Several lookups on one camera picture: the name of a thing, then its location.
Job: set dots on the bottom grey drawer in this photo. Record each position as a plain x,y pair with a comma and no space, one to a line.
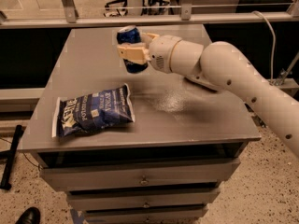
152,215

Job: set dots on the black shoe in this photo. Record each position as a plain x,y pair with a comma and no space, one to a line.
29,216

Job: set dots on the blue pepsi can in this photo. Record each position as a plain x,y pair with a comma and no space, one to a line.
131,35

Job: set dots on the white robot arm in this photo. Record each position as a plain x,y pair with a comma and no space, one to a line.
222,66

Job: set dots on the black stand leg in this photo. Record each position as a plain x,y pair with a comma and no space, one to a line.
8,156

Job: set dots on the grey metal railing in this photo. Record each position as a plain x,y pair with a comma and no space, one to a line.
22,14

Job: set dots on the grey drawer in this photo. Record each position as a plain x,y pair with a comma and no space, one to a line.
140,174
152,215
146,197

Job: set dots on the middle grey drawer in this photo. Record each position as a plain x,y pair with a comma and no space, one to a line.
146,197

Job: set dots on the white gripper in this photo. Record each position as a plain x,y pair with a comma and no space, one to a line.
162,53

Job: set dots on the top grey drawer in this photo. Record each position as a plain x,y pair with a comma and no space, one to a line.
140,174

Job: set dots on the blue kettle chips bag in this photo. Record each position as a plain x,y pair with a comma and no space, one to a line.
93,112

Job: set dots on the grey drawer cabinet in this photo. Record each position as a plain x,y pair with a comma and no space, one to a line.
175,119

